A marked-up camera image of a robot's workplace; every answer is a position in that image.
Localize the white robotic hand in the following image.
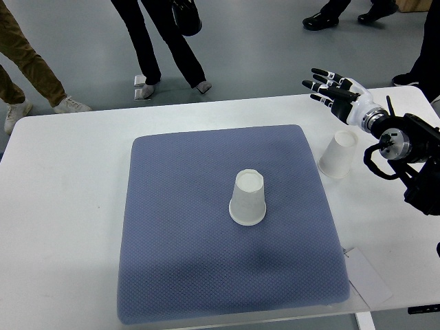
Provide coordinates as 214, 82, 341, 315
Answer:
302, 68, 386, 130

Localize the white paper cup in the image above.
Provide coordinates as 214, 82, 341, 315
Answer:
318, 131, 358, 179
229, 169, 267, 226

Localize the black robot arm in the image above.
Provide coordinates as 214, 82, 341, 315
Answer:
302, 68, 439, 216

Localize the person with black shoes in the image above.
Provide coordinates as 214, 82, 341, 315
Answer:
302, 0, 400, 32

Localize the person at right edge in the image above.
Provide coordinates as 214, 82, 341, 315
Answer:
392, 0, 439, 104

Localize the person in black trousers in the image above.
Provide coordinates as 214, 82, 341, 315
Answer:
110, 0, 212, 99

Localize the white paper tag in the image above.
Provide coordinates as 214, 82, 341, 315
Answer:
344, 247, 393, 307

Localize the upper floor socket plate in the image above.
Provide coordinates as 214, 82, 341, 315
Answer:
133, 74, 146, 87

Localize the floor socket plate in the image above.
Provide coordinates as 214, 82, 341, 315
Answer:
133, 74, 146, 87
133, 89, 152, 101

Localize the lower floor socket plate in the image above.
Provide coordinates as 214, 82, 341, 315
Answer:
133, 89, 152, 101

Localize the blue textured cushion mat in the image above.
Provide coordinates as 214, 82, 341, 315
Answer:
117, 124, 350, 325

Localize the white table leg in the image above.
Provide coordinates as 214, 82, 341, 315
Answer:
355, 312, 376, 330

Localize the black table control panel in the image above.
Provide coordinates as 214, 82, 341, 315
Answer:
407, 304, 440, 315

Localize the person in khaki trousers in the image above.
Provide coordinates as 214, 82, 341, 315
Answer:
1, 1, 91, 135

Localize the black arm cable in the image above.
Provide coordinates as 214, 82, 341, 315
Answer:
363, 142, 413, 180

